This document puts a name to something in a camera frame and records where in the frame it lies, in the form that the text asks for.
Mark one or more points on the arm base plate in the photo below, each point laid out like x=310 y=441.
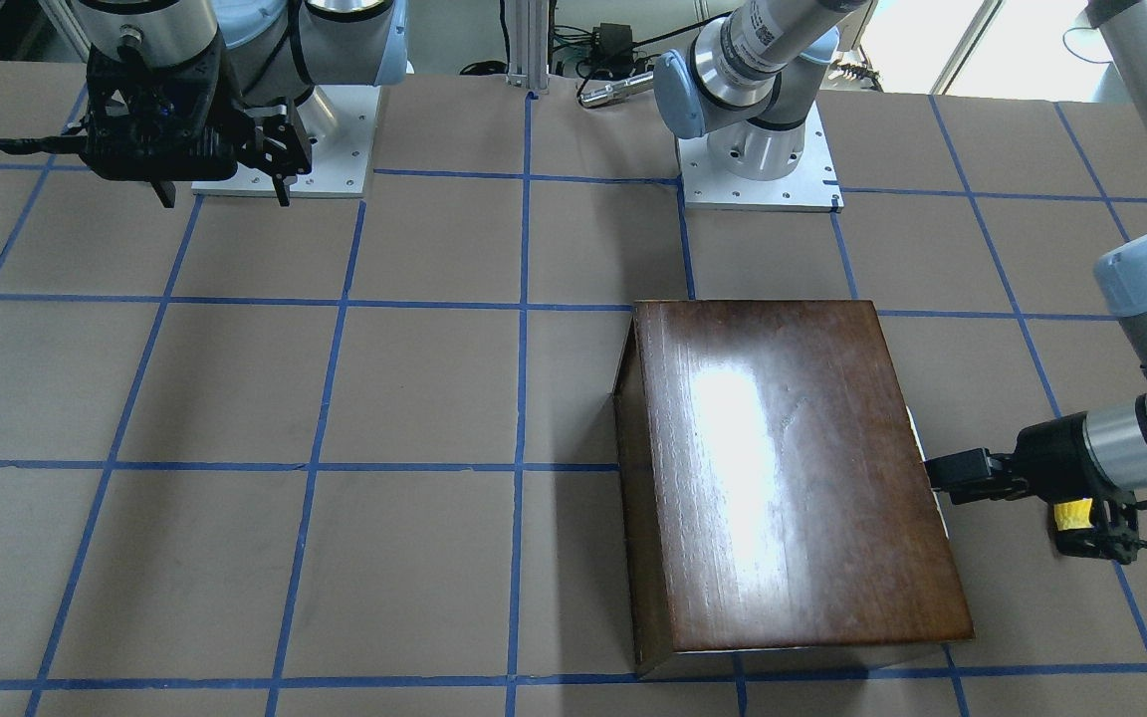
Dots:
x=318 y=147
x=747 y=167

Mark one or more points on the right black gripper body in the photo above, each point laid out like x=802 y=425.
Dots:
x=218 y=100

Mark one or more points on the yellow toy corn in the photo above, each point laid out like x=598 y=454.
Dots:
x=1071 y=516

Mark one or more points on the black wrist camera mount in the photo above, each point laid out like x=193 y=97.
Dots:
x=148 y=125

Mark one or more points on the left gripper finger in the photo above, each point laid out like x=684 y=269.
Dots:
x=965 y=477

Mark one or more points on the aluminium frame post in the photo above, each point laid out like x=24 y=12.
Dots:
x=527 y=27

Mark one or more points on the dark wooden drawer cabinet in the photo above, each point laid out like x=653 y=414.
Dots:
x=777 y=512

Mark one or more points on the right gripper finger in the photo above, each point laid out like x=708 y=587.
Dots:
x=282 y=179
x=165 y=191

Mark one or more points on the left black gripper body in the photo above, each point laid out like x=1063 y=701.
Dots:
x=1051 y=451

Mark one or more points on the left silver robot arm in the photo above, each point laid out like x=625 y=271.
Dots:
x=739 y=69

